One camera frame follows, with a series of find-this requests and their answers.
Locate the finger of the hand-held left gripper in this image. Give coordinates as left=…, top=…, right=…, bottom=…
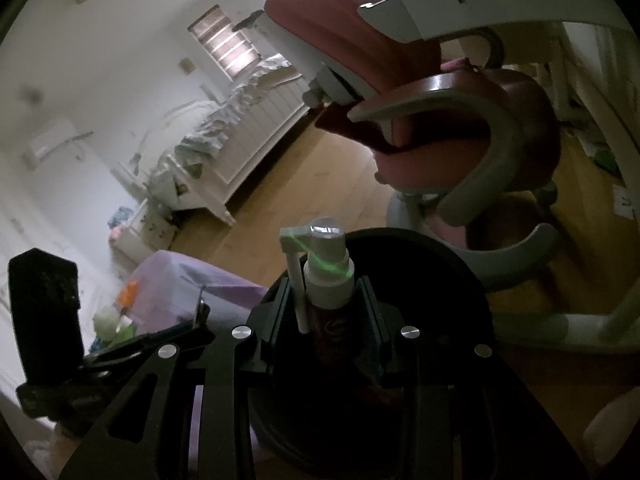
left=82, top=302, right=211, bottom=368

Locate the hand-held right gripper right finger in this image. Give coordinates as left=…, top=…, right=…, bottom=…
left=357, top=276, right=591, bottom=480

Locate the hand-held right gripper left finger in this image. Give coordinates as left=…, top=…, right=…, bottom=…
left=57, top=275, right=301, bottom=480

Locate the black trash bin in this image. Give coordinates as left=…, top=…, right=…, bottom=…
left=250, top=227, right=496, bottom=480

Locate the red spray bottle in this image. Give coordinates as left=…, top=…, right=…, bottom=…
left=279, top=216, right=357, bottom=386

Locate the green snack packet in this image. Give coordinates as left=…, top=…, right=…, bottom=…
left=102, top=325, right=138, bottom=348

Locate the white paper roll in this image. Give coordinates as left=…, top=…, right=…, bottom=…
left=94, top=310, right=123, bottom=338

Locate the white nightstand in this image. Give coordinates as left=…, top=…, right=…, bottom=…
left=112, top=197, right=178, bottom=261

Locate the white air conditioner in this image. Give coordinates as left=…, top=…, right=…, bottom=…
left=27, top=117, right=83, bottom=166

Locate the grey patterned duvet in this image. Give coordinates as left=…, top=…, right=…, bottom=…
left=150, top=55, right=301, bottom=181

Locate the white bed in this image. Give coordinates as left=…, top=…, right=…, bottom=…
left=117, top=55, right=313, bottom=226

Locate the window with striped blind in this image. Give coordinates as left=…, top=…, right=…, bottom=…
left=187, top=4, right=261, bottom=78

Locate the red white chair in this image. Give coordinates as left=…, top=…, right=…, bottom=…
left=357, top=0, right=640, bottom=343

